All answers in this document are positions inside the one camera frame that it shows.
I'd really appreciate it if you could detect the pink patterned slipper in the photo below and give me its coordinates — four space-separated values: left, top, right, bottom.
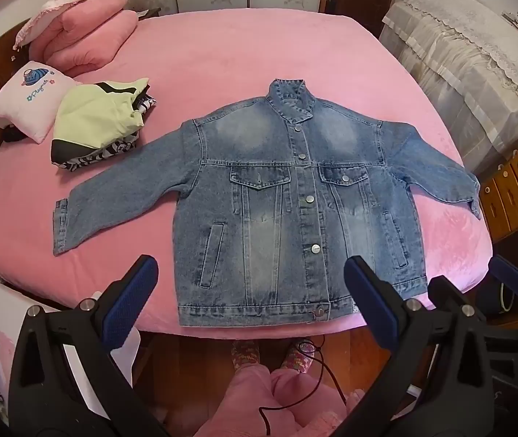
231 339 262 375
281 339 318 375

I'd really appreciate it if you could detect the black-white patterned folded garment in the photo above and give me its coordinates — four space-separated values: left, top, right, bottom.
56 93 158 173

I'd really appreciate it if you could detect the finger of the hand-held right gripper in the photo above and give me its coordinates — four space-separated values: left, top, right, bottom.
489 256 518 296

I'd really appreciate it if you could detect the black cable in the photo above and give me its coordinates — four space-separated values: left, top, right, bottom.
258 334 347 437

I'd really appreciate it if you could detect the lace-covered furniture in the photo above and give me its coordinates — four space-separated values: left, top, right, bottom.
380 0 518 174

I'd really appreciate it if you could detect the pink lace-trimmed pillow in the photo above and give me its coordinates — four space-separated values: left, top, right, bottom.
13 0 121 51

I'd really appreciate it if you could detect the pink plush bed blanket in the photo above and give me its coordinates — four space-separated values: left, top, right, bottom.
0 9 497 334

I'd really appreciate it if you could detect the blue denim jacket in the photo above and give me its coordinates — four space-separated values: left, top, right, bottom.
52 78 484 328

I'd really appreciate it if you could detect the light green folded garment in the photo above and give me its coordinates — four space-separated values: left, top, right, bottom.
50 77 150 165

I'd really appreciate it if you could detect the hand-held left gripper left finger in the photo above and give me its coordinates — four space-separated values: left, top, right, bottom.
8 255 169 437

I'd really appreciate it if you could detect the pink folded quilt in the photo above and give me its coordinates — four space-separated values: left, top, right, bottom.
29 0 140 76

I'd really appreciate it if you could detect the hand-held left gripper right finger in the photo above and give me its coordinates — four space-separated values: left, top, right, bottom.
343 256 505 437

